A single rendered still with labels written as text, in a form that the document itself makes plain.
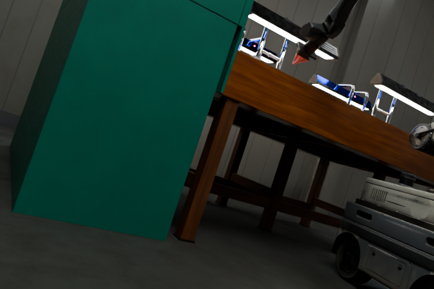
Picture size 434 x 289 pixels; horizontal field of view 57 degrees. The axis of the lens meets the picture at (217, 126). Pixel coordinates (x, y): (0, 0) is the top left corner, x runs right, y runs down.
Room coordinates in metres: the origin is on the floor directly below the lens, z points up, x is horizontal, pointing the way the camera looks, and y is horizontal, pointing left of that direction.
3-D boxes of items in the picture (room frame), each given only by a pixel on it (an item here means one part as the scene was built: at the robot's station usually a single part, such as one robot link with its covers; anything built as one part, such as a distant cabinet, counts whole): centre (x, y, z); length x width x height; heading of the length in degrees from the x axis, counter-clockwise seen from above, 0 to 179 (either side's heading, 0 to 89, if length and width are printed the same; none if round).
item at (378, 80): (2.49, -1.08, 1.08); 0.62 x 0.08 x 0.07; 118
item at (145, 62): (1.96, 0.58, 0.42); 1.36 x 0.55 x 0.84; 28
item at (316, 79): (2.98, -0.82, 1.08); 0.62 x 0.08 x 0.07; 118
